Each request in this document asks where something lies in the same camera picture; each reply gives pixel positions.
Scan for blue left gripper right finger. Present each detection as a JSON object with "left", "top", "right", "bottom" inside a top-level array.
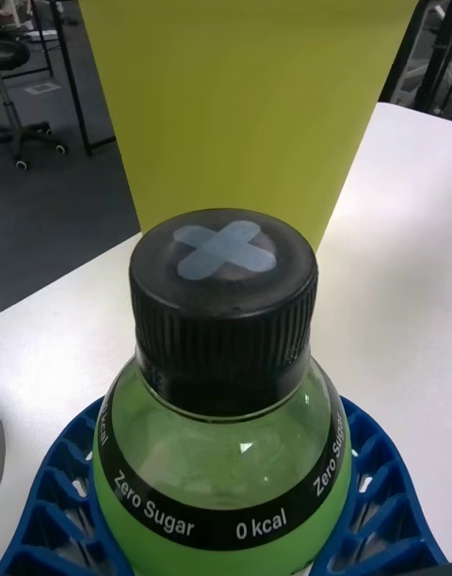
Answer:
[{"left": 305, "top": 395, "right": 452, "bottom": 576}]

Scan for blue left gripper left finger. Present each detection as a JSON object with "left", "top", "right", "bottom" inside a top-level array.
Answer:
[{"left": 0, "top": 394, "right": 137, "bottom": 576}]

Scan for green plastic bottle black cap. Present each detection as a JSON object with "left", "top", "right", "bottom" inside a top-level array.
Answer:
[{"left": 91, "top": 207, "right": 353, "bottom": 576}]

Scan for black office chair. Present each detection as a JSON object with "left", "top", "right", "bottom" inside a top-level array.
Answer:
[{"left": 0, "top": 37, "right": 70, "bottom": 171}]

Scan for yellow-green plastic waste bin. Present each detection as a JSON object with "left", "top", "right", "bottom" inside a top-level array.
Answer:
[{"left": 69, "top": 0, "right": 440, "bottom": 257}]

